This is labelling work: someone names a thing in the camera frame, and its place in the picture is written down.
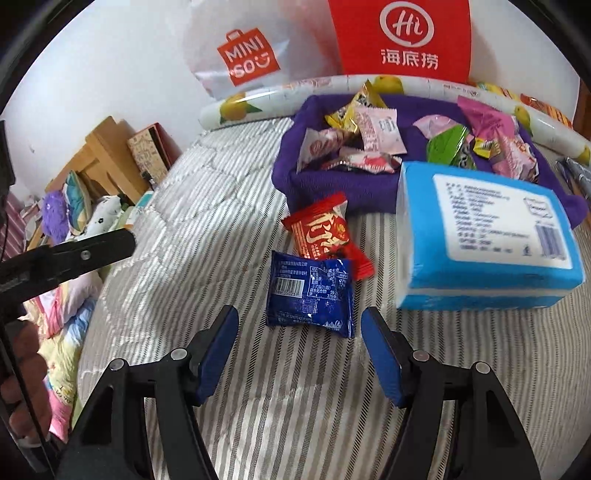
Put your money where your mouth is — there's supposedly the green snack packet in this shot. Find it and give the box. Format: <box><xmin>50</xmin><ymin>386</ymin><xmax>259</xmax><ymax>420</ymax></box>
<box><xmin>426</xmin><ymin>125</ymin><xmax>477</xmax><ymax>170</ymax></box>

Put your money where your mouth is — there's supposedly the pale pink snack packet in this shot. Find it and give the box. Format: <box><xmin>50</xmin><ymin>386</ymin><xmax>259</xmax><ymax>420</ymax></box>
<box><xmin>353</xmin><ymin>106</ymin><xmax>408</xmax><ymax>156</ymax></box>

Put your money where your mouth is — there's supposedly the panda print snack packet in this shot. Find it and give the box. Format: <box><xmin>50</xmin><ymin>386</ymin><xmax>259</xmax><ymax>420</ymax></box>
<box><xmin>473</xmin><ymin>134</ymin><xmax>539</xmax><ymax>183</ymax></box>

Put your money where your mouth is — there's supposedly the person's hand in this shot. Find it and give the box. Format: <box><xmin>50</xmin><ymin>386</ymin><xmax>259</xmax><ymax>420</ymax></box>
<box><xmin>1</xmin><ymin>321</ymin><xmax>52</xmax><ymax>443</ymax></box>

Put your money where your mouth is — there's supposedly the purple plush toy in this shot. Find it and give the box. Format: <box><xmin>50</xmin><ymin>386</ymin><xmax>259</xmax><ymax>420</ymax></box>
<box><xmin>41</xmin><ymin>190</ymin><xmax>69</xmax><ymax>244</ymax></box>

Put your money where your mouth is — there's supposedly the dark blue snack packet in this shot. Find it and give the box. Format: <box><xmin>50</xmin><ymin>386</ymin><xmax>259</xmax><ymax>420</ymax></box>
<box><xmin>266</xmin><ymin>251</ymin><xmax>355</xmax><ymax>338</ymax></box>

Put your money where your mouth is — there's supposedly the blue tissue pack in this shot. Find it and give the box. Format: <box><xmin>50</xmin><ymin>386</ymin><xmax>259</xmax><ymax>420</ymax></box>
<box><xmin>396</xmin><ymin>161</ymin><xmax>586</xmax><ymax>311</ymax></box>

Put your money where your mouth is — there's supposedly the red snack packet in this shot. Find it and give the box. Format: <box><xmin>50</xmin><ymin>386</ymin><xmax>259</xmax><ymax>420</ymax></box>
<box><xmin>281</xmin><ymin>192</ymin><xmax>375</xmax><ymax>281</ymax></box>

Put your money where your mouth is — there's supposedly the wooden furniture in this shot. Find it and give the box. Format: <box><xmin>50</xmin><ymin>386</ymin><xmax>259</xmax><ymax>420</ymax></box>
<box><xmin>45</xmin><ymin>116</ymin><xmax>149</xmax><ymax>205</ymax></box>

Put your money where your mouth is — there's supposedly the patterned box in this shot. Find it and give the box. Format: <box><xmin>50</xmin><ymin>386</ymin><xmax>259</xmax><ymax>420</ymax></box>
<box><xmin>126</xmin><ymin>122</ymin><xmax>181</xmax><ymax>189</ymax></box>

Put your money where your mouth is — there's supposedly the pink strawberry snack packet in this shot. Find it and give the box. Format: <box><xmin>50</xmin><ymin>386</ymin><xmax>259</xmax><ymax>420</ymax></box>
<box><xmin>320</xmin><ymin>147</ymin><xmax>403</xmax><ymax>175</ymax></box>

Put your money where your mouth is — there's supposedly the purple towel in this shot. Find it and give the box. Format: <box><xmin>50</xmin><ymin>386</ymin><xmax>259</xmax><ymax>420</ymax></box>
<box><xmin>270</xmin><ymin>92</ymin><xmax>590</xmax><ymax>229</ymax></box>

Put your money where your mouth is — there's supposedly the white pink snack packet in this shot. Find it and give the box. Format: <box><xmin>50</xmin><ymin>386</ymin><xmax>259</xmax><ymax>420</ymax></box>
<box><xmin>297</xmin><ymin>128</ymin><xmax>353</xmax><ymax>173</ymax></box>

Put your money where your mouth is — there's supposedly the yellow snack packet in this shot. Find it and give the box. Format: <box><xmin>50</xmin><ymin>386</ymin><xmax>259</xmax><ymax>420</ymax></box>
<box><xmin>325</xmin><ymin>80</ymin><xmax>387</xmax><ymax>135</ymax></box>

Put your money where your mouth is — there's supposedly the magenta snack packet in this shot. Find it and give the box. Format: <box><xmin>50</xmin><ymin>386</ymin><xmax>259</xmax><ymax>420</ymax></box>
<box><xmin>457</xmin><ymin>96</ymin><xmax>519</xmax><ymax>150</ymax></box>

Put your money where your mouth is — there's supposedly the grey checked cloth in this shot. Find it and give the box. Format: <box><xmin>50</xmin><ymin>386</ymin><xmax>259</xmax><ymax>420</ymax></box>
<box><xmin>557</xmin><ymin>157</ymin><xmax>591</xmax><ymax>202</ymax></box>

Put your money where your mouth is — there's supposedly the lemon print rolled mat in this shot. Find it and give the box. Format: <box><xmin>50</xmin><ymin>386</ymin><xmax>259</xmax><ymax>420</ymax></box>
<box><xmin>198</xmin><ymin>74</ymin><xmax>591</xmax><ymax>167</ymax></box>

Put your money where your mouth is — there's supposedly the yellow chips bag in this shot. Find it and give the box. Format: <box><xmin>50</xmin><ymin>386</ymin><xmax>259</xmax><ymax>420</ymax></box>
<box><xmin>474</xmin><ymin>81</ymin><xmax>521</xmax><ymax>101</ymax></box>

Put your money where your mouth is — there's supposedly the orange chips bag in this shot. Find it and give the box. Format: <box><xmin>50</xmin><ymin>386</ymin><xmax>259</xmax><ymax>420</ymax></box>
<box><xmin>519</xmin><ymin>93</ymin><xmax>573</xmax><ymax>128</ymax></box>

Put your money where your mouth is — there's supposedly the white Miniso plastic bag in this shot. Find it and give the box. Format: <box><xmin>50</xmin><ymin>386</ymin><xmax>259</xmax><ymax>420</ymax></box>
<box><xmin>179</xmin><ymin>0</ymin><xmax>341</xmax><ymax>99</ymax></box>

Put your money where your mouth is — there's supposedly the red Haidilao bag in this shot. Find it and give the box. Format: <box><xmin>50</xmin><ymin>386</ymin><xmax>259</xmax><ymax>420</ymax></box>
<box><xmin>329</xmin><ymin>0</ymin><xmax>472</xmax><ymax>84</ymax></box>

